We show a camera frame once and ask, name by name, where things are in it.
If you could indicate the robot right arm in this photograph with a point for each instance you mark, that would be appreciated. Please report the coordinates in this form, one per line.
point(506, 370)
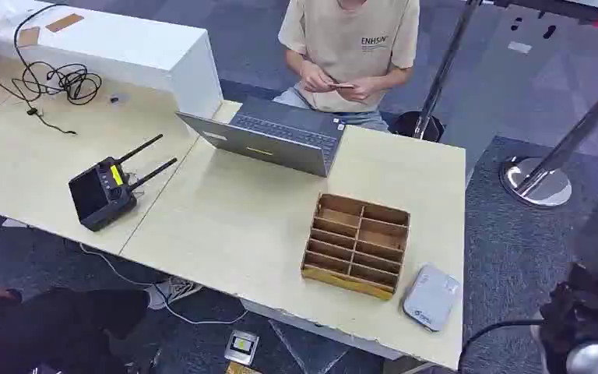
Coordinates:
point(588, 315)

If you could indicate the pale grey flat device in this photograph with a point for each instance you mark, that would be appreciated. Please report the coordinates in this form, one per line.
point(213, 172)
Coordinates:
point(430, 299)

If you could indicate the pale floor tape patch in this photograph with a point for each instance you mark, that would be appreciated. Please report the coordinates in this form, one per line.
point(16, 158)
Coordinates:
point(519, 47)

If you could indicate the chrome stanchion with black base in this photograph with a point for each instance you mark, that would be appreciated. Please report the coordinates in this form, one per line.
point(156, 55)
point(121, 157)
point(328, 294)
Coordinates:
point(446, 67)

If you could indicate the wooden card box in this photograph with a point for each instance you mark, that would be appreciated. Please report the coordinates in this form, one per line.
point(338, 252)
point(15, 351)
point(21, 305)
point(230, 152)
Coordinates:
point(355, 248)

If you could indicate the person's left hand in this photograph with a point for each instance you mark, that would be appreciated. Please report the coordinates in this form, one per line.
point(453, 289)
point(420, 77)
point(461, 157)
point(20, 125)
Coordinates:
point(360, 91)

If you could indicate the person's hand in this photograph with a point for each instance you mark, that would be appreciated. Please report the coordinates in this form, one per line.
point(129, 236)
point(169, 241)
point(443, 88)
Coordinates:
point(360, 91)
point(315, 77)

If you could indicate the small card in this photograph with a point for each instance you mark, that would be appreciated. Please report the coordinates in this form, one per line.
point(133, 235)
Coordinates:
point(343, 85)

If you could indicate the seated person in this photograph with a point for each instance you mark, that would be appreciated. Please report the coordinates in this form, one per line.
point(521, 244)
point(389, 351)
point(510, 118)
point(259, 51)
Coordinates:
point(350, 51)

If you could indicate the person's right hand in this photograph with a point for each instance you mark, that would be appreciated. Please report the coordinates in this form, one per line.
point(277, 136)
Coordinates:
point(315, 77)

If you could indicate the grey laptop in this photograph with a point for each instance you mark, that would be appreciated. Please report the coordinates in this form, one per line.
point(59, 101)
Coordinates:
point(273, 142)

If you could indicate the yellow floor tape square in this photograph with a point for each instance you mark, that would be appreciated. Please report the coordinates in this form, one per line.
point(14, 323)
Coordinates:
point(239, 369)

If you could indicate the black remote controller with antennas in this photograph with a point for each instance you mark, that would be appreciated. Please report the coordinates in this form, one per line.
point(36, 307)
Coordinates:
point(98, 196)

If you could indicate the white cabinet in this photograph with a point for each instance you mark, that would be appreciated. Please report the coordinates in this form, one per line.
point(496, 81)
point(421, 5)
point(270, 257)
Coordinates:
point(123, 44)

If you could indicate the person in black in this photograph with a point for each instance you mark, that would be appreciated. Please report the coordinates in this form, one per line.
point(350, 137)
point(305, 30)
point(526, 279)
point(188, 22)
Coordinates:
point(61, 330)

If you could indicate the long brown tape patch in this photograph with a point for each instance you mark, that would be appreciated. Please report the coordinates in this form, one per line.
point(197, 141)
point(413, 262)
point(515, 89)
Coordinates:
point(65, 22)

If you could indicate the square brown tape patch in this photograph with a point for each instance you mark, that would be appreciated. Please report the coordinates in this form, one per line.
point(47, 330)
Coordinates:
point(28, 36)

